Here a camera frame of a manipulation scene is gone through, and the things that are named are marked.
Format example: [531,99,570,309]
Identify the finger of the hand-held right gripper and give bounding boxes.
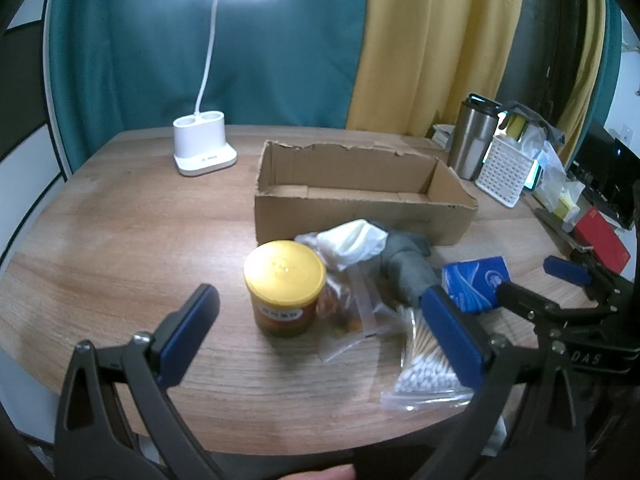
[543,255,623,293]
[497,281,571,332]

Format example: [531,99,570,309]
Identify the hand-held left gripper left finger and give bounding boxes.
[54,283,226,480]

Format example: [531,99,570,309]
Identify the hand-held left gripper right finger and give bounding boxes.
[410,284,591,480]

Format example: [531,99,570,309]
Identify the bag of cotton swabs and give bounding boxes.
[380,305,476,413]

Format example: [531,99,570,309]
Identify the blue tissue pack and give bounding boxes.
[441,256,512,315]

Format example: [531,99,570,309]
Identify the grey cloth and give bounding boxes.
[372,230,444,307]

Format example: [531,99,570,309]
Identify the clear bag of dried snacks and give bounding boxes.
[314,262,403,363]

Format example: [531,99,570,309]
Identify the yellow lid jar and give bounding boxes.
[244,240,327,338]

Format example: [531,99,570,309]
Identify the white plastic bag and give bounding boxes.
[295,219,388,275]

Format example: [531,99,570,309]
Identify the cardboard box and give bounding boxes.
[254,140,479,247]

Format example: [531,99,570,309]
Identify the person's left hand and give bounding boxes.
[279,464,357,480]

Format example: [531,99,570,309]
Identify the red box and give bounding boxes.
[573,206,632,276]

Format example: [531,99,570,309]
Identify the yellow sticky notes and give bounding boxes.
[559,194,582,222]

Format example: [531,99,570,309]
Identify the crumpled clear plastic bag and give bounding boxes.
[520,125,586,212]

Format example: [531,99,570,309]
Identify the phone with teal case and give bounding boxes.
[524,160,544,194]

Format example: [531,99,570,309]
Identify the black monitor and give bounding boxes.
[570,127,640,231]

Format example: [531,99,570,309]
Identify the white perforated basket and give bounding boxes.
[475,134,538,209]

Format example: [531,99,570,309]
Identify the steel tumbler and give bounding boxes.
[448,93,502,181]

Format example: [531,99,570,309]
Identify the white desk lamp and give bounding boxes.
[165,0,287,178]

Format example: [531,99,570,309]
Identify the stack of papers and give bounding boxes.
[431,124,456,149]

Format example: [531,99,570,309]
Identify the yellow curtain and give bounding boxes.
[345,0,526,138]
[555,0,609,147]

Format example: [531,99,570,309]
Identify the teal curtain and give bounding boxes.
[45,0,373,173]

